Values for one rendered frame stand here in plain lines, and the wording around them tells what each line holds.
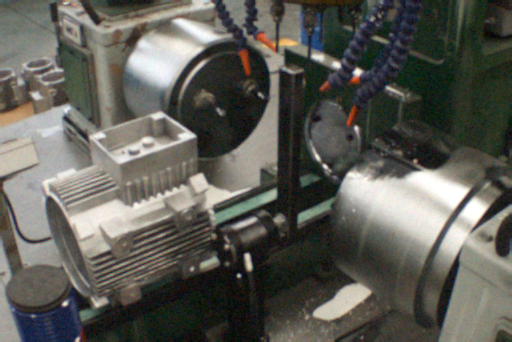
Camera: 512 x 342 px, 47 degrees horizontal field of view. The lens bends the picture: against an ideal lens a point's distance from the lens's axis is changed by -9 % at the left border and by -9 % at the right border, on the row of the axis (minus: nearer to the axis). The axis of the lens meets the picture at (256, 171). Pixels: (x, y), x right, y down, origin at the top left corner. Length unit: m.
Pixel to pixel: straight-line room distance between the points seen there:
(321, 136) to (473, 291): 0.55
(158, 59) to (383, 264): 0.61
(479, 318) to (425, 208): 0.16
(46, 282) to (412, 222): 0.44
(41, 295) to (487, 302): 0.46
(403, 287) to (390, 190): 0.12
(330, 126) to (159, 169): 0.39
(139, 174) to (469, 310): 0.45
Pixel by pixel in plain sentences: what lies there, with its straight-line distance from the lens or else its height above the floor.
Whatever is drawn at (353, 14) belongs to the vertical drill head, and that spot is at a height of 1.26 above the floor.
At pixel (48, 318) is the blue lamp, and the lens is 0.52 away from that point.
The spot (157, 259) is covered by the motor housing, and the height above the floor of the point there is 1.01.
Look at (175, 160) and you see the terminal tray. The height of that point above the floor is 1.12.
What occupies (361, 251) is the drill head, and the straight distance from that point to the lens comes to 0.83.
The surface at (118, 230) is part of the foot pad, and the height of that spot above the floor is 1.07.
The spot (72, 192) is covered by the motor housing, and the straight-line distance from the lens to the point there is 0.85.
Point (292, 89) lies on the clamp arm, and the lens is 0.80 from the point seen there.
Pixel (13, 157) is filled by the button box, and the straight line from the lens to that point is 1.06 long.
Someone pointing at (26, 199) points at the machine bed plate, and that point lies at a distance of 1.44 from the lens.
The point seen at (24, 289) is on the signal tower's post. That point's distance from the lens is 0.53.
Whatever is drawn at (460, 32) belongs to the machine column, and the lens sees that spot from 1.05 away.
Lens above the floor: 1.55
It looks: 31 degrees down
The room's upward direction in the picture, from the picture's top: straight up
